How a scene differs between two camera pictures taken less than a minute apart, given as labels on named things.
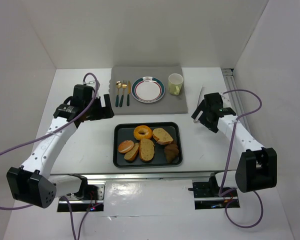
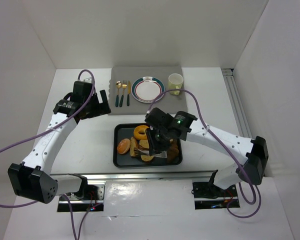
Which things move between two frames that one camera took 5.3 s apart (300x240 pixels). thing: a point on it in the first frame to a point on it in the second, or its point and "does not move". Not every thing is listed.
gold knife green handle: x=128 y=93 does not move
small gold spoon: x=124 y=86 does not move
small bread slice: x=131 y=155 to x=133 y=144
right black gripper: x=203 y=116 to x=153 y=144
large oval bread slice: x=147 y=150 does not move
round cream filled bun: x=125 y=146 does not move
